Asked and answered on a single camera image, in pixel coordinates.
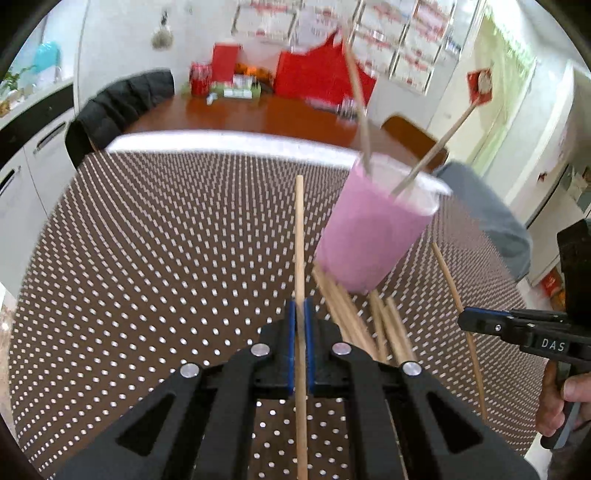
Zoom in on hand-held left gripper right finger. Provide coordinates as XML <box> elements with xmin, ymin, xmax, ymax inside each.
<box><xmin>305</xmin><ymin>298</ymin><xmax>541</xmax><ymax>480</ymax></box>

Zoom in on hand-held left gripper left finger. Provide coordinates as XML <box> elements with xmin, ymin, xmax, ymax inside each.
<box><xmin>55</xmin><ymin>300</ymin><xmax>298</xmax><ymax>480</ymax></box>

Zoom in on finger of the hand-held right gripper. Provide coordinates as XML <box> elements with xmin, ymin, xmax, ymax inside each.
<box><xmin>457</xmin><ymin>305</ymin><xmax>528</xmax><ymax>345</ymax></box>
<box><xmin>507</xmin><ymin>309</ymin><xmax>570</xmax><ymax>324</ymax></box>

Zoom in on wooden chopstick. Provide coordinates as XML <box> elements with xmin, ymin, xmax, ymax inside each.
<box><xmin>390</xmin><ymin>104</ymin><xmax>478</xmax><ymax>197</ymax></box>
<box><xmin>311</xmin><ymin>265</ymin><xmax>368</xmax><ymax>355</ymax></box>
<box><xmin>431</xmin><ymin>242</ymin><xmax>488</xmax><ymax>422</ymax></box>
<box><xmin>368</xmin><ymin>291</ymin><xmax>389</xmax><ymax>363</ymax></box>
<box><xmin>294</xmin><ymin>175</ymin><xmax>310</xmax><ymax>480</ymax></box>
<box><xmin>385</xmin><ymin>298</ymin><xmax>415</xmax><ymax>363</ymax></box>
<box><xmin>323</xmin><ymin>277</ymin><xmax>380</xmax><ymax>361</ymax></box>
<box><xmin>339</xmin><ymin>30</ymin><xmax>375</xmax><ymax>176</ymax></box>

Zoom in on pink plastic cup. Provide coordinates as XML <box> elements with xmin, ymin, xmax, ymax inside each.
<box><xmin>314</xmin><ymin>152</ymin><xmax>453</xmax><ymax>294</ymax></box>

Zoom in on person's right hand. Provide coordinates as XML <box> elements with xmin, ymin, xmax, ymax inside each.
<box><xmin>536</xmin><ymin>364</ymin><xmax>591</xmax><ymax>437</ymax></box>

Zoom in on grey covered chair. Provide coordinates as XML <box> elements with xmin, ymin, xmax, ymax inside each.
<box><xmin>434</xmin><ymin>161</ymin><xmax>533</xmax><ymax>283</ymax></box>

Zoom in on brown dotted table mat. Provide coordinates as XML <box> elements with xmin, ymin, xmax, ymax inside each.
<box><xmin>9</xmin><ymin>150</ymin><xmax>550</xmax><ymax>480</ymax></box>

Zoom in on wooden chair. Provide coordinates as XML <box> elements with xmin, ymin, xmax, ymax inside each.
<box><xmin>381</xmin><ymin>115</ymin><xmax>450</xmax><ymax>172</ymax></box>

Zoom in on green curtain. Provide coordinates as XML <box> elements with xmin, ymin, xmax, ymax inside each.
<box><xmin>471</xmin><ymin>9</ymin><xmax>539</xmax><ymax>185</ymax></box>

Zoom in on red door ornament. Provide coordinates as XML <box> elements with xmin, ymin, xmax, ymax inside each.
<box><xmin>466</xmin><ymin>67</ymin><xmax>495</xmax><ymax>105</ymax></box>

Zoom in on white table cloth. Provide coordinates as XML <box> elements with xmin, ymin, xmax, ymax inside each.
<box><xmin>105</xmin><ymin>129</ymin><xmax>365</xmax><ymax>165</ymax></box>

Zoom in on snack packets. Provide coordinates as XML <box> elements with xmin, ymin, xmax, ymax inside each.
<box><xmin>336</xmin><ymin>96</ymin><xmax>362</xmax><ymax>121</ymax></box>

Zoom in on green tray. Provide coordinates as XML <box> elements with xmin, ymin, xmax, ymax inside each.
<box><xmin>180</xmin><ymin>80</ymin><xmax>262</xmax><ymax>100</ymax></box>

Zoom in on red bag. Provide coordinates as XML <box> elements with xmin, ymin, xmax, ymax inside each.
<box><xmin>274</xmin><ymin>31</ymin><xmax>378</xmax><ymax>110</ymax></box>

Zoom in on orange snack bags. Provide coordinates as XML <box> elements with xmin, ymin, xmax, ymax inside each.
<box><xmin>235</xmin><ymin>64</ymin><xmax>274</xmax><ymax>81</ymax></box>

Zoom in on red cola cans pack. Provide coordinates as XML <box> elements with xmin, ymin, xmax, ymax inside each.
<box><xmin>189</xmin><ymin>62</ymin><xmax>213</xmax><ymax>97</ymax></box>

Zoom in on red box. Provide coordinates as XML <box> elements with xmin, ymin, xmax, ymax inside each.
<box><xmin>211</xmin><ymin>42</ymin><xmax>242</xmax><ymax>84</ymax></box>

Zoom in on black jacket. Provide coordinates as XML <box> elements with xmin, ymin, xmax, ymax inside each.
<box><xmin>65</xmin><ymin>68</ymin><xmax>176</xmax><ymax>169</ymax></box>

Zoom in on white cabinet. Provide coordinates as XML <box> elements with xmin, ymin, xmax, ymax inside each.
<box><xmin>0</xmin><ymin>78</ymin><xmax>80</xmax><ymax>296</ymax></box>

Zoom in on hanging woven ornament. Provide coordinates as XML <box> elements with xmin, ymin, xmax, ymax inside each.
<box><xmin>150</xmin><ymin>9</ymin><xmax>174</xmax><ymax>51</ymax></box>

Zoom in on teal container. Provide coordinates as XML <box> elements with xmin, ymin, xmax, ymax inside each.
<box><xmin>34</xmin><ymin>41</ymin><xmax>62</xmax><ymax>84</ymax></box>

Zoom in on potted plant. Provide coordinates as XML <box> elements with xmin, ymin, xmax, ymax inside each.
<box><xmin>0</xmin><ymin>68</ymin><xmax>35</xmax><ymax>117</ymax></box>

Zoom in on group of wall certificates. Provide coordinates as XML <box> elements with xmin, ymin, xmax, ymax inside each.
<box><xmin>231</xmin><ymin>0</ymin><xmax>465</xmax><ymax>95</ymax></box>

